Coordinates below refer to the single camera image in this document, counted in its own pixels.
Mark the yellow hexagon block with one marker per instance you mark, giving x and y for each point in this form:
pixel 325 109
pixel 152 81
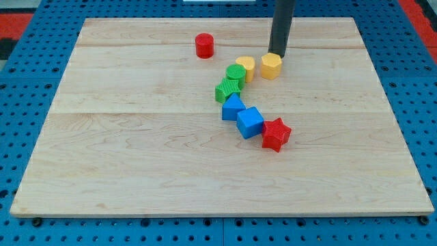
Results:
pixel 271 66

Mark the blue triangle block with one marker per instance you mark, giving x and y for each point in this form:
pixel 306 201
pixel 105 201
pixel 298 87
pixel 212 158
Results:
pixel 231 107

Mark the blue cube block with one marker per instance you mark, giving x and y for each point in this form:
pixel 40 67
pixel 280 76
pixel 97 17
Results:
pixel 249 122

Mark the green star block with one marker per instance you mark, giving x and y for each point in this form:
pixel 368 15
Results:
pixel 225 89

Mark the green cylinder block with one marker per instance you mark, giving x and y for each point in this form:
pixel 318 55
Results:
pixel 236 72

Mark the red star block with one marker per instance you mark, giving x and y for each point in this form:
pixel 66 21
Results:
pixel 275 134

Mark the yellow heart block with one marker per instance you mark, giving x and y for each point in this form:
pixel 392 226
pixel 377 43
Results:
pixel 248 63

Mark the red cylinder block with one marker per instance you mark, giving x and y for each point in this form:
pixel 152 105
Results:
pixel 204 45

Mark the light wooden board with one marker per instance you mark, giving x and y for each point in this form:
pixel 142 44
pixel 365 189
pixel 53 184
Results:
pixel 134 129

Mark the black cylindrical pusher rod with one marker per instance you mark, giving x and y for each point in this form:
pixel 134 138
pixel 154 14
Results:
pixel 281 25

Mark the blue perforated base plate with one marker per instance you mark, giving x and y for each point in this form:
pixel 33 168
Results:
pixel 33 71

